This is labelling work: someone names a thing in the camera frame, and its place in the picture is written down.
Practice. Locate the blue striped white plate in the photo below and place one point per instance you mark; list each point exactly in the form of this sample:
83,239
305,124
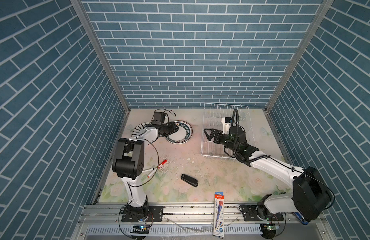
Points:
139,128

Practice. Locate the aluminium front rail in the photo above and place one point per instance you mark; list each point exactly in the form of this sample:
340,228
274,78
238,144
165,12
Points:
182,213

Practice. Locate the red and white marker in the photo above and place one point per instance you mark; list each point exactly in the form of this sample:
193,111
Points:
150,172

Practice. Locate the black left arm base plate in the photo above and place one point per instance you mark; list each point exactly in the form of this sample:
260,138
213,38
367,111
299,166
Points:
153,214

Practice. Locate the black stapler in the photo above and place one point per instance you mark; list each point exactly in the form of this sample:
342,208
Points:
189,180

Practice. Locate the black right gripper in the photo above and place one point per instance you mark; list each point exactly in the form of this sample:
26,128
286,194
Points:
214,132

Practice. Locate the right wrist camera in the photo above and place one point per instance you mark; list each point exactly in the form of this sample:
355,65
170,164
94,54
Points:
227,123

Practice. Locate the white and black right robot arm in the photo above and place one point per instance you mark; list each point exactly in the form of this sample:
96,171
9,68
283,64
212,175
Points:
310,196

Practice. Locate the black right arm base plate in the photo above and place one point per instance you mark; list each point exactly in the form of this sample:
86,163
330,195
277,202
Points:
256,213

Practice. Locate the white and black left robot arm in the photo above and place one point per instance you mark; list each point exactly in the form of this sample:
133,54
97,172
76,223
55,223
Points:
128,162

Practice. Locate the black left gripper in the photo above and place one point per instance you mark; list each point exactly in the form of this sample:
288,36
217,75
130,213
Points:
172,128

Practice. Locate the white wire dish rack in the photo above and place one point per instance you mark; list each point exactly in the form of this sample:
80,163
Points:
213,114

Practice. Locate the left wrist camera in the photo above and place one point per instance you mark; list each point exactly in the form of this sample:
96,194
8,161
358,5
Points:
159,118

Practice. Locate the blue and black handheld tool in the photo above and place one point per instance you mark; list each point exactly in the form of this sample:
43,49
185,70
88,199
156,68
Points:
301,218

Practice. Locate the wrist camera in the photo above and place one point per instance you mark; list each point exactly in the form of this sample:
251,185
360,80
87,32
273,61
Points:
159,118
227,123

